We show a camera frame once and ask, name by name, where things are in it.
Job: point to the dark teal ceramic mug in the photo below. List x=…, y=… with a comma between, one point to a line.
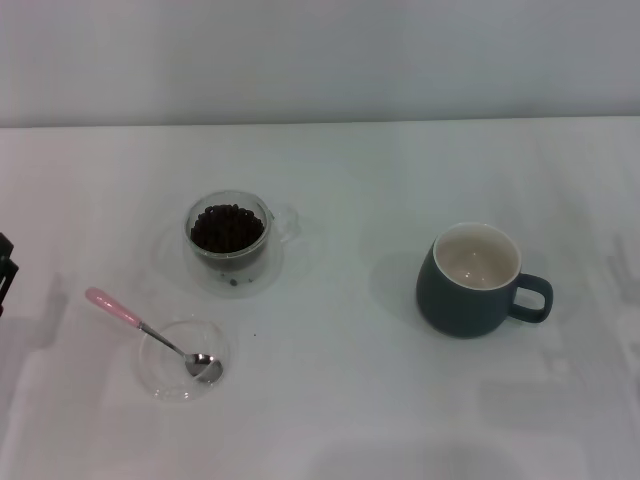
x=450, y=305

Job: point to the clear glass saucer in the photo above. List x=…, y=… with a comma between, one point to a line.
x=160, y=362

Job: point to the coffee bean pile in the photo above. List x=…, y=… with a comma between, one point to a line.
x=225, y=230

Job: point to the double-walled glass cup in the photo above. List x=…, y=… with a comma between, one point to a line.
x=230, y=274

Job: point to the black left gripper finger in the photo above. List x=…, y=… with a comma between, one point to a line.
x=6, y=275

